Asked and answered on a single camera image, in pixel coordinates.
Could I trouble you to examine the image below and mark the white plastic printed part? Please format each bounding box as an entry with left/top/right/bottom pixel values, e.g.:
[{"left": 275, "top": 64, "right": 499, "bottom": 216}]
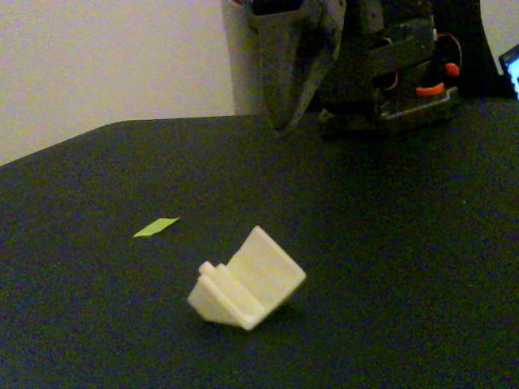
[{"left": 187, "top": 225, "right": 307, "bottom": 331}]

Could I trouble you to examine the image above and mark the dark navy desk mat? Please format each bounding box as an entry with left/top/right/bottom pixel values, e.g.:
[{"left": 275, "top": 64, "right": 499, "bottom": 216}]
[{"left": 0, "top": 98, "right": 519, "bottom": 389}]

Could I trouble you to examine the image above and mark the black office chair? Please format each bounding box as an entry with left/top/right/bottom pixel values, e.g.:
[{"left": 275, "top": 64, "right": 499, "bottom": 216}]
[{"left": 425, "top": 0, "right": 518, "bottom": 100}]

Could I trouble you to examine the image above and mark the laptop with lit screen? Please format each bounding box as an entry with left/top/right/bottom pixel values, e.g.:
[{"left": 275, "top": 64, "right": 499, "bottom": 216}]
[{"left": 497, "top": 44, "right": 519, "bottom": 100}]

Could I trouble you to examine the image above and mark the green tape marker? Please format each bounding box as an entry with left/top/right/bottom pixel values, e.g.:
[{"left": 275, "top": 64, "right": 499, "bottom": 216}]
[{"left": 132, "top": 217, "right": 181, "bottom": 238}]

